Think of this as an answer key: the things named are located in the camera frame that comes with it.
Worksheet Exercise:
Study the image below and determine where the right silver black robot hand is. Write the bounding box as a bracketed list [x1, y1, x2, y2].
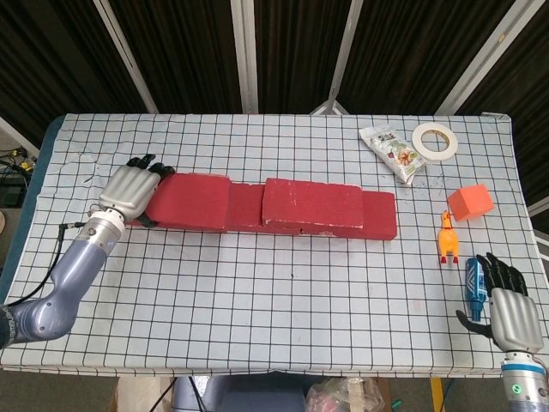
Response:
[455, 252, 544, 355]

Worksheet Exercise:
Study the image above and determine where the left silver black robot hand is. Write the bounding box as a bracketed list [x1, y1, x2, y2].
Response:
[99, 153, 176, 227]

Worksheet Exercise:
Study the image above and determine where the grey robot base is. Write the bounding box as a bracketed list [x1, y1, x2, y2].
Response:
[171, 375, 308, 412]

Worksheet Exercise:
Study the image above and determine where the blue patterned bottle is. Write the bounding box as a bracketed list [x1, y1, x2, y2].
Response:
[465, 256, 491, 323]

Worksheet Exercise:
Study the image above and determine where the yellow rubber chicken toy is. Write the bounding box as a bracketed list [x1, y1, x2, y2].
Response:
[437, 209, 462, 264]

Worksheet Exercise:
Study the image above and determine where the black equipment box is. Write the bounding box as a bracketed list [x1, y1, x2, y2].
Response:
[0, 169, 29, 207]

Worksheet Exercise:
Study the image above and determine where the orange foam cube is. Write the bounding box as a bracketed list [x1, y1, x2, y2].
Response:
[446, 184, 496, 222]

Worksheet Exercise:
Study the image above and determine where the clear plastic bag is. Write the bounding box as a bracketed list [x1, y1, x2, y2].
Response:
[306, 377, 387, 412]

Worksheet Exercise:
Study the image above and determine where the white black checkered tablecloth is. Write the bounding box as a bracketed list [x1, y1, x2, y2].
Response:
[0, 112, 549, 379]

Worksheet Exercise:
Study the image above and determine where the white tape roll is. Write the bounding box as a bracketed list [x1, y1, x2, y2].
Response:
[412, 121, 458, 163]

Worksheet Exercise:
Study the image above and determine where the white snack packet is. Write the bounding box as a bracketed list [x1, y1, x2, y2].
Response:
[359, 124, 428, 186]

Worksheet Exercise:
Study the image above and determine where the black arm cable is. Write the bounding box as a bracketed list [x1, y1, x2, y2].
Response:
[6, 221, 94, 306]

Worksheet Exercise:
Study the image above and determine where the yellow black cable bundle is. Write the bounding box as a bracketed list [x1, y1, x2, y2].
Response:
[0, 145, 39, 173]

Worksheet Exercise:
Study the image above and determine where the white metal frame post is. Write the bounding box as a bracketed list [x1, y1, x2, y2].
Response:
[93, 0, 160, 115]
[309, 0, 365, 116]
[230, 0, 258, 115]
[435, 0, 531, 116]

